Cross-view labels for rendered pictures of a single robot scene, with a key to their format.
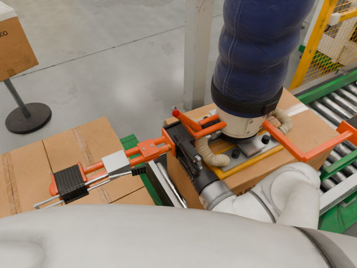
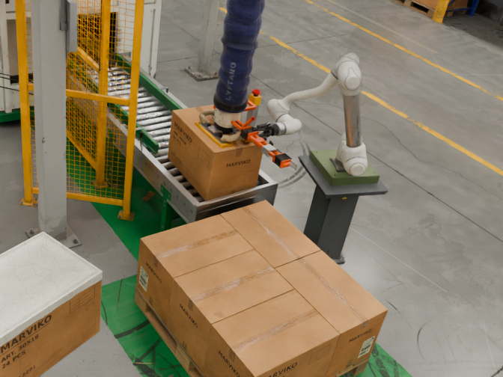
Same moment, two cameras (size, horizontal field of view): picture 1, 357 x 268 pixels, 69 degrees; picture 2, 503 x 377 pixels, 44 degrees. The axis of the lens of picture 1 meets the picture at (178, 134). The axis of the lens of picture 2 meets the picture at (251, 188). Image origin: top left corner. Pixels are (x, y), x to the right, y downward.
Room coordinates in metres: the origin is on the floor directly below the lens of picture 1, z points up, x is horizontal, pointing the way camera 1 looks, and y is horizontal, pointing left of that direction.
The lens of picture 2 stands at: (1.26, 3.47, 3.01)
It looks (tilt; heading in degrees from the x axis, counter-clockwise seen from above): 34 degrees down; 257
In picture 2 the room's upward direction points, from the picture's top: 11 degrees clockwise
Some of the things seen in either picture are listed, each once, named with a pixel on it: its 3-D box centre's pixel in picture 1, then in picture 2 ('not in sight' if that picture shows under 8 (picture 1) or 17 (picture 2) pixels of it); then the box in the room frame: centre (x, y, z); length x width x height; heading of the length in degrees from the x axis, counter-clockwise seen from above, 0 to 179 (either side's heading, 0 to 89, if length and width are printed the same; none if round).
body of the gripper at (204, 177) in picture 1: (201, 176); (269, 130); (0.41, -0.07, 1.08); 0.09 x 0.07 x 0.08; 30
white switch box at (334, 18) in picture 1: (334, 19); not in sight; (1.54, -0.93, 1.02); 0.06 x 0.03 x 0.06; 120
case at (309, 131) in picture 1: (241, 156); (213, 150); (0.73, -0.30, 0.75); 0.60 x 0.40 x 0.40; 116
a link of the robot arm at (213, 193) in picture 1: (216, 196); (278, 129); (0.35, -0.10, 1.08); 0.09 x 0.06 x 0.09; 120
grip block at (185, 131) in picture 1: (178, 137); (249, 133); (0.56, 0.00, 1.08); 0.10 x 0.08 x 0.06; 29
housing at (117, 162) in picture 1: (116, 165); (269, 150); (0.45, 0.19, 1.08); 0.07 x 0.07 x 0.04; 29
